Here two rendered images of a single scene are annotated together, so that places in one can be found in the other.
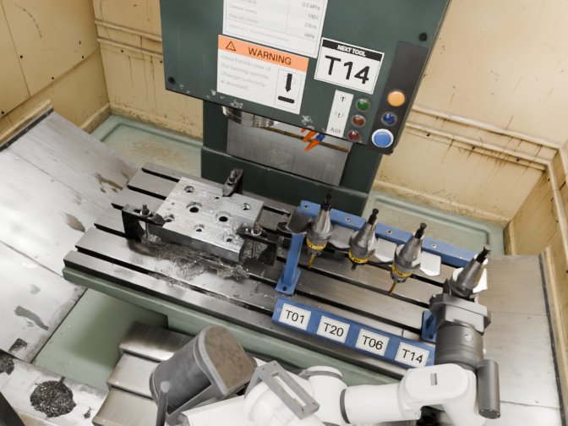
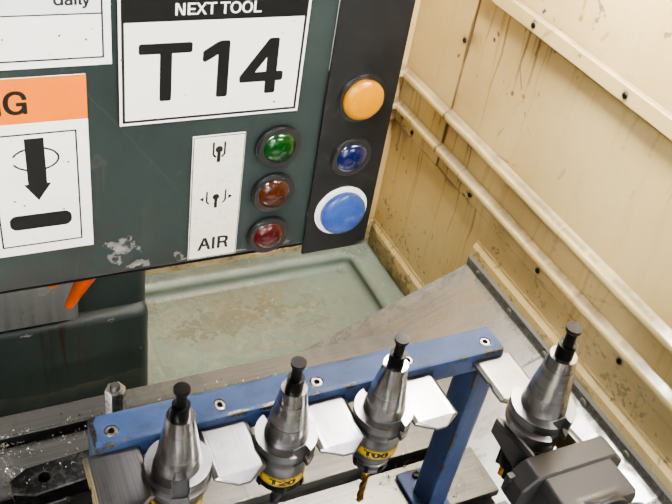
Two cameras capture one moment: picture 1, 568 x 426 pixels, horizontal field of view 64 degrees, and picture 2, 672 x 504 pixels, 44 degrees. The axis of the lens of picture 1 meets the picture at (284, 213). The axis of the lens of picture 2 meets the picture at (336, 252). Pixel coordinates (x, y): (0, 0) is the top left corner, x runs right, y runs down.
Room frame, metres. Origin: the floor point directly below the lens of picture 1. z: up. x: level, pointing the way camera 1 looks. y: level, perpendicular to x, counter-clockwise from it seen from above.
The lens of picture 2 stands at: (0.35, 0.13, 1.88)
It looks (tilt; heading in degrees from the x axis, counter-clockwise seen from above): 38 degrees down; 319
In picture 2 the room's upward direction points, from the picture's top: 11 degrees clockwise
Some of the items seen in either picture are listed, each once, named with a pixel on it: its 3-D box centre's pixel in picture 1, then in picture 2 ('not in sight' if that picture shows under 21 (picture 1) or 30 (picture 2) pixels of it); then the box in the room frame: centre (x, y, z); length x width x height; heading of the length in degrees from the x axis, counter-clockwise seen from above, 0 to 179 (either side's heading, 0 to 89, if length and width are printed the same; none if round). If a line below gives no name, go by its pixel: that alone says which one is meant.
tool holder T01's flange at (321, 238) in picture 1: (319, 230); (177, 468); (0.78, -0.09, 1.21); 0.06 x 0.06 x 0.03
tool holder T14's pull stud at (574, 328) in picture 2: (484, 253); (569, 341); (0.62, -0.40, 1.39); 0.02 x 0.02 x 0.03
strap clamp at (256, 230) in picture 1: (257, 240); not in sight; (0.91, 0.07, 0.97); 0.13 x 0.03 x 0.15; 80
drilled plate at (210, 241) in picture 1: (208, 217); not in sight; (0.98, 0.23, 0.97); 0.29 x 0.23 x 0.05; 80
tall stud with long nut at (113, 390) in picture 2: not in sight; (116, 416); (1.05, -0.14, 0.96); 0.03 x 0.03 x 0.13
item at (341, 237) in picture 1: (341, 237); (233, 454); (0.77, -0.15, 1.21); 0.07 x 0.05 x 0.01; 170
